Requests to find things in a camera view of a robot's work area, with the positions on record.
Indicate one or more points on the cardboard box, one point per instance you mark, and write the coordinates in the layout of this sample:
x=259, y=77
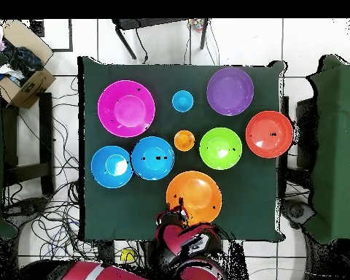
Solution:
x=32, y=84

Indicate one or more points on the green bowl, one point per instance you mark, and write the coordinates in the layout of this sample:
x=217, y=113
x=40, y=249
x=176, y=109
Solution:
x=220, y=148

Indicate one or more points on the yellow ball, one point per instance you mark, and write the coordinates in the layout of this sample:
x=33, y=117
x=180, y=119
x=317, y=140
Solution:
x=127, y=255

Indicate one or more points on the blue round bowl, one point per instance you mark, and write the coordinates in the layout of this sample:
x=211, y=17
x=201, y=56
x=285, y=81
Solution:
x=110, y=167

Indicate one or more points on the black power adapter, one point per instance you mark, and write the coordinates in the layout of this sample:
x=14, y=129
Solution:
x=106, y=250

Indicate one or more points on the black pedestal foot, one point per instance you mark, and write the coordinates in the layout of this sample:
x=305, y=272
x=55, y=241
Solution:
x=297, y=213
x=23, y=208

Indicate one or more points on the blue cone-shaped bowl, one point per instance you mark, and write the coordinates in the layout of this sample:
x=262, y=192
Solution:
x=152, y=158

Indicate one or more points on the black chair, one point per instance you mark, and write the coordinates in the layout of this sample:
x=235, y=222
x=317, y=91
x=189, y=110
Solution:
x=306, y=134

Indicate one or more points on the black metal frame table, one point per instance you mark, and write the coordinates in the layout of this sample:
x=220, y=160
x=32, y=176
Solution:
x=151, y=23

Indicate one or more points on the orange cup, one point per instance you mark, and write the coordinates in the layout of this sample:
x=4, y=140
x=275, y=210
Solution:
x=184, y=140

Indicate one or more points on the dark clothes pile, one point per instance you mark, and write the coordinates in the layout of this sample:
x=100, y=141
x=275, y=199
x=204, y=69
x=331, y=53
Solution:
x=23, y=62

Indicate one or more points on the black bench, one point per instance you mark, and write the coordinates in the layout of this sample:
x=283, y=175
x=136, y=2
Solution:
x=46, y=140

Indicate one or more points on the large red-orange bowl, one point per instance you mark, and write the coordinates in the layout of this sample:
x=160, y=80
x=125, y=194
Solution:
x=269, y=134

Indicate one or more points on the blue cup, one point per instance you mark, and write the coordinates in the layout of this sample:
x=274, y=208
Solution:
x=182, y=101

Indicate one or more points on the dark green table cloth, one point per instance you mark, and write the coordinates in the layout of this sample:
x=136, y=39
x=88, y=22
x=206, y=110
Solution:
x=119, y=210

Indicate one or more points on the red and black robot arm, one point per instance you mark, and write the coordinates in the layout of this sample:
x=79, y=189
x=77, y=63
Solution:
x=175, y=236

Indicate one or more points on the large orange bowl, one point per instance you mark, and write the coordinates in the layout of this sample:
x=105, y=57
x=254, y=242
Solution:
x=198, y=192

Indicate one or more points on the pink bowl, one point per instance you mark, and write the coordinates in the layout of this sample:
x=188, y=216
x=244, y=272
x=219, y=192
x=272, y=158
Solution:
x=126, y=108

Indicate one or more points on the purple bowl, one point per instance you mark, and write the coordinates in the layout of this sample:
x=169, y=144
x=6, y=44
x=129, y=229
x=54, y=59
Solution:
x=230, y=92

